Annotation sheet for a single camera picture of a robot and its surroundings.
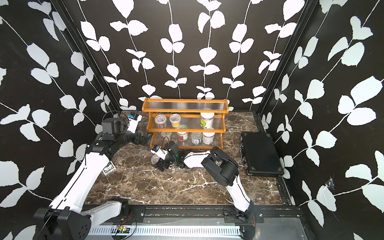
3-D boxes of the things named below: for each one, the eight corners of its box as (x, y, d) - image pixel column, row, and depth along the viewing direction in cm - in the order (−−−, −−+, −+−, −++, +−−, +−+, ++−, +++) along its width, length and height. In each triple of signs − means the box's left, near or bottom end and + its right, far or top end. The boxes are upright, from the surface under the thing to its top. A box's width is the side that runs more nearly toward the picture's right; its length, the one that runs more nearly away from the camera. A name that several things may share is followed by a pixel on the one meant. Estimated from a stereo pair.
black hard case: (245, 176, 89) (249, 172, 83) (237, 137, 107) (239, 131, 102) (280, 177, 89) (286, 172, 83) (266, 138, 108) (270, 131, 102)
